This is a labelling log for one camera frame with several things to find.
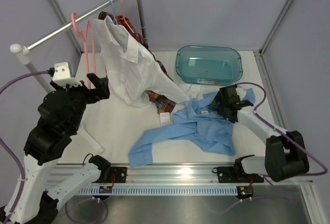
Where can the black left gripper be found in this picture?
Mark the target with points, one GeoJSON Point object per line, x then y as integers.
{"type": "Point", "coordinates": [102, 91]}

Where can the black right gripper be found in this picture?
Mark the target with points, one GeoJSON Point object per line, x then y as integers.
{"type": "Point", "coordinates": [218, 98]}

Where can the light blue shirt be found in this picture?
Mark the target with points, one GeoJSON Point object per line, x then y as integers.
{"type": "Point", "coordinates": [197, 123]}

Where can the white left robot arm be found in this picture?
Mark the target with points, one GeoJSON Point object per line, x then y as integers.
{"type": "Point", "coordinates": [61, 113]}

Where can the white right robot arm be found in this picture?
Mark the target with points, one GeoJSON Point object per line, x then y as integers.
{"type": "Point", "coordinates": [284, 153]}

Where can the white shirt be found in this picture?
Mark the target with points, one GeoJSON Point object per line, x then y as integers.
{"type": "Point", "coordinates": [132, 70]}

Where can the red plaid shirt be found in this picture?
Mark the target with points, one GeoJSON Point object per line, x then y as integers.
{"type": "Point", "coordinates": [163, 104]}

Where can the pink hanger on rack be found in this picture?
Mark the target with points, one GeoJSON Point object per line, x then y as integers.
{"type": "Point", "coordinates": [123, 13]}

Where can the teal plastic tub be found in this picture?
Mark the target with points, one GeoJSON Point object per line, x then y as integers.
{"type": "Point", "coordinates": [210, 65]}

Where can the white paper tag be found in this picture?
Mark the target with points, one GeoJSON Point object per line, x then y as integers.
{"type": "Point", "coordinates": [165, 118]}

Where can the metal clothes rack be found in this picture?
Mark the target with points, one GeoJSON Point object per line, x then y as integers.
{"type": "Point", "coordinates": [22, 52]}

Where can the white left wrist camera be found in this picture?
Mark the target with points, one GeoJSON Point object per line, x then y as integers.
{"type": "Point", "coordinates": [62, 76]}

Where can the aluminium frame rail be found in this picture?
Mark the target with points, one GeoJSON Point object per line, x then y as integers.
{"type": "Point", "coordinates": [164, 174]}

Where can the white slotted cable duct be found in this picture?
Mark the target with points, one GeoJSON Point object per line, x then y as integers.
{"type": "Point", "coordinates": [164, 190]}

